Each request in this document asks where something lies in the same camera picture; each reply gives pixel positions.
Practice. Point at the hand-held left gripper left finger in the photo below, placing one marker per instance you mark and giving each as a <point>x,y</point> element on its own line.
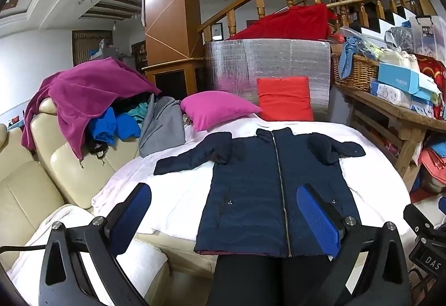
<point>130,215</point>

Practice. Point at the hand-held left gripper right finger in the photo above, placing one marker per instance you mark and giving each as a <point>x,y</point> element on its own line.
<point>317,219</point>

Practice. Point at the navy zip jacket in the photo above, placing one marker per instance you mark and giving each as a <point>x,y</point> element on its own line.
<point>251,187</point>

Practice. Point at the white blanket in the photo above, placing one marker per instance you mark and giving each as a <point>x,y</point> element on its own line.
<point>174,194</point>

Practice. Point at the white fluffy throw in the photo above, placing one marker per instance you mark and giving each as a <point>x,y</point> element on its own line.
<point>149,264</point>

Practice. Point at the blue garment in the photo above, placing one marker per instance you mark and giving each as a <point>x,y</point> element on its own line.
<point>104,128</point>

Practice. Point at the grey coat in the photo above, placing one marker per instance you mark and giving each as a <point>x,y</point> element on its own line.
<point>160,128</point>

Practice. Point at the stack of pink cloths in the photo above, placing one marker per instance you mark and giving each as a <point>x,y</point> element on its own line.
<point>433,159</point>

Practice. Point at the person's black trousers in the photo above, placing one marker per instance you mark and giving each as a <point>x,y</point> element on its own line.
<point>244,285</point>

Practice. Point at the teal garment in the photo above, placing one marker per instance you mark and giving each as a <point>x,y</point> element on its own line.
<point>137,112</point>

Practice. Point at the cream leather sofa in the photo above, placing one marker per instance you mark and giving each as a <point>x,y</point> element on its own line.
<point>21,194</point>

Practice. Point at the wooden table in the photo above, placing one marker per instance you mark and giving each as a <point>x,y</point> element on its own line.
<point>411,138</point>

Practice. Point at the red pillow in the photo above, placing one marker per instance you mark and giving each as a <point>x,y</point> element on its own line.
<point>284,98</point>

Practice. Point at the magenta fleece blanket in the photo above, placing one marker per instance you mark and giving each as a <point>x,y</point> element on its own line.
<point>87,90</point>

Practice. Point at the pink pillow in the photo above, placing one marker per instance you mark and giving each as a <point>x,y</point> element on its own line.
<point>216,109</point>

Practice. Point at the white tissue pack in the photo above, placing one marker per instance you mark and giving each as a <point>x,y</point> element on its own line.
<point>390,93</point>

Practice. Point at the wicker basket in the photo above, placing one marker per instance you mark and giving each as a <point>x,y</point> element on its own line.
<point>359,72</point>

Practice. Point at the light blue cloth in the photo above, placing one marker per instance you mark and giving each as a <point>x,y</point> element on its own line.
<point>346,58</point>

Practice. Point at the blue cardboard box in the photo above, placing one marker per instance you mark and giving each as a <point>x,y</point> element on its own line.
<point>397,74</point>

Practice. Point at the silver foil wrapped box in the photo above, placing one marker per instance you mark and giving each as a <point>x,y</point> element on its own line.
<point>271,58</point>

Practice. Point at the brown curtain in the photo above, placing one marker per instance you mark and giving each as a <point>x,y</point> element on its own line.
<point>87,44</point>

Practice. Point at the red patterned fabric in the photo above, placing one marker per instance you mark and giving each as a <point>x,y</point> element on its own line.
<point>435,72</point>

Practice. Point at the cream cloth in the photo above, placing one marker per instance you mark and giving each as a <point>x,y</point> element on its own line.
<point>397,57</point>

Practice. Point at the red blanket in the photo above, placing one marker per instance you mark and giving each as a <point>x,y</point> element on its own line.
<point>289,23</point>

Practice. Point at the grey plastic bag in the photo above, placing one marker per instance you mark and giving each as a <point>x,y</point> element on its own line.
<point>400,37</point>

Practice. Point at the framed picture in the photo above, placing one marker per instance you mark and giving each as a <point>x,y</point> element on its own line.
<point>217,32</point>

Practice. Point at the wooden pillar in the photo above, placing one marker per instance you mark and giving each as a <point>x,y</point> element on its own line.
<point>167,13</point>

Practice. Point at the clear plastic storage box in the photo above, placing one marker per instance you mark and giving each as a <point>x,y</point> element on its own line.
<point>432,37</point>

